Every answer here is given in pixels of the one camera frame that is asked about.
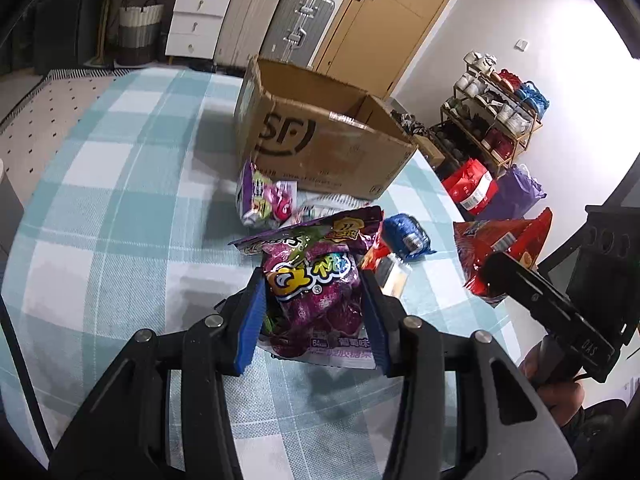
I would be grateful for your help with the purple candy bag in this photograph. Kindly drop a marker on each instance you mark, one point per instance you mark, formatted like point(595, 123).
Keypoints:
point(314, 310)
point(262, 202)

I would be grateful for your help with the silver suitcase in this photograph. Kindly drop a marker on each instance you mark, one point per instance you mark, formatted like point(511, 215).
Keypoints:
point(295, 30)

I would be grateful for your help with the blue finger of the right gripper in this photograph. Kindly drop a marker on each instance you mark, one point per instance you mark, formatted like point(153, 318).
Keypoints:
point(578, 344)

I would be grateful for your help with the wooden door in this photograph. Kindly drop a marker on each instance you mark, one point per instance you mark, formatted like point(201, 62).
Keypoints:
point(370, 43)

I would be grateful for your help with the clear pastry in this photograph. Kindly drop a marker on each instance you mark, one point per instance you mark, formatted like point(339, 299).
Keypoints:
point(392, 275)

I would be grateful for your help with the dotted floor rug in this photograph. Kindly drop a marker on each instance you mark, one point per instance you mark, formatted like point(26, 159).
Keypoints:
point(34, 130)

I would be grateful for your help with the wooden shoe rack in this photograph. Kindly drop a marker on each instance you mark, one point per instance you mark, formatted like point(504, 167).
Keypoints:
point(490, 117)

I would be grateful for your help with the person's right hand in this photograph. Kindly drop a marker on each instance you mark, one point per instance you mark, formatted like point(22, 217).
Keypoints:
point(563, 399)

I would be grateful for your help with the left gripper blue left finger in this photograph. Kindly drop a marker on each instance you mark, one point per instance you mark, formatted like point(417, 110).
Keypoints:
point(159, 410)

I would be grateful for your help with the small cardboard box on floor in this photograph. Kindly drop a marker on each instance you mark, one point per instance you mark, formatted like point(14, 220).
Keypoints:
point(434, 156)

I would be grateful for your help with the blue cookie pack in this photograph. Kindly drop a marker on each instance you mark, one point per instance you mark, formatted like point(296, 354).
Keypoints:
point(406, 238)

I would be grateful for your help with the woven laundry basket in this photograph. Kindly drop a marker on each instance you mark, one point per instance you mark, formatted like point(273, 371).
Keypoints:
point(138, 31)

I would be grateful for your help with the red corn chip bag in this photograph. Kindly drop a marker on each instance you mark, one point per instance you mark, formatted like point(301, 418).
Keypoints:
point(522, 239)

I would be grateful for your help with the teal plaid tablecloth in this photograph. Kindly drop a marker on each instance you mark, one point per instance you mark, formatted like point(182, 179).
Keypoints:
point(131, 226)

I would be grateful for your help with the brown SF cardboard box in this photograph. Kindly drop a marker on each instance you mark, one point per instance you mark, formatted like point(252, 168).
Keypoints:
point(329, 137)

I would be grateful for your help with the beige suitcase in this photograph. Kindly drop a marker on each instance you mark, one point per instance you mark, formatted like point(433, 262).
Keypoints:
point(243, 31)

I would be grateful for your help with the red gift bag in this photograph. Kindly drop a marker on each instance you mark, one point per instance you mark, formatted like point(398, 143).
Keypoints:
point(471, 186)

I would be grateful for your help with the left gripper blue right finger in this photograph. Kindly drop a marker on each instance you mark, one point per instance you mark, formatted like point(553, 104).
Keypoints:
point(465, 411)

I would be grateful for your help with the red cookie pack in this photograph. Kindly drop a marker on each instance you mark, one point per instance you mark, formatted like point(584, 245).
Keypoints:
point(375, 254)

